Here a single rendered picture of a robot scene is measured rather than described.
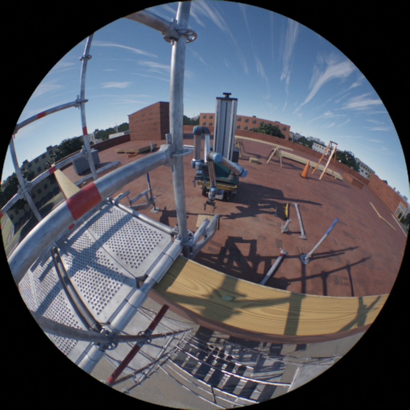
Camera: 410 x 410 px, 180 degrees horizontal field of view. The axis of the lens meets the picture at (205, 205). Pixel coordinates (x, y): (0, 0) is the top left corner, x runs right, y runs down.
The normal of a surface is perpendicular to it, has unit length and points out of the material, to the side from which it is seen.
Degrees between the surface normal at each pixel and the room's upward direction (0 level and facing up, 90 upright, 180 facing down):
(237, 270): 0
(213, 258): 0
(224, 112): 90
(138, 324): 0
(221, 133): 90
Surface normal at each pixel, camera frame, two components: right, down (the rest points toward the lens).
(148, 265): 0.04, -0.80
